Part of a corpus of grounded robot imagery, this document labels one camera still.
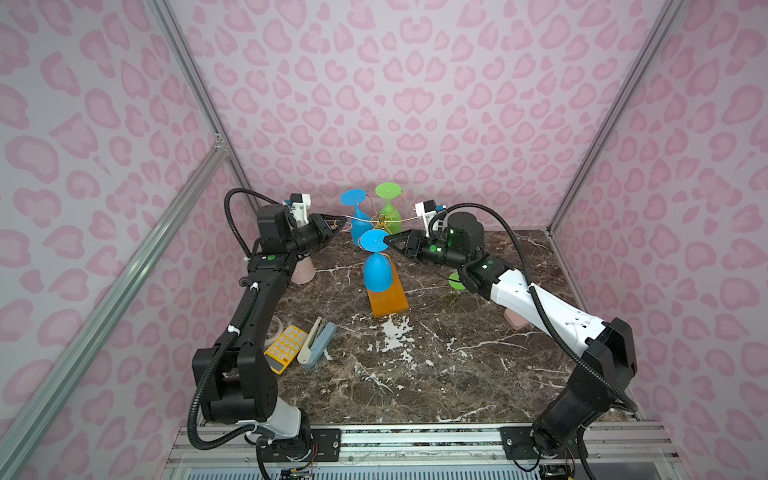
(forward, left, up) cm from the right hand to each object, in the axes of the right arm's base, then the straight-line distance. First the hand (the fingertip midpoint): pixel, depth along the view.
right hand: (388, 244), depth 70 cm
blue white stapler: (-11, +22, -31) cm, 40 cm away
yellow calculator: (-13, +32, -32) cm, 47 cm away
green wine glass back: (+22, 0, -2) cm, 22 cm away
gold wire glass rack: (+11, +2, -3) cm, 12 cm away
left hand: (+9, +10, 0) cm, 13 cm away
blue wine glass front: (-1, +3, -9) cm, 10 cm away
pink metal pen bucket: (+13, +30, -28) cm, 43 cm away
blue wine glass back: (+20, +10, -2) cm, 22 cm away
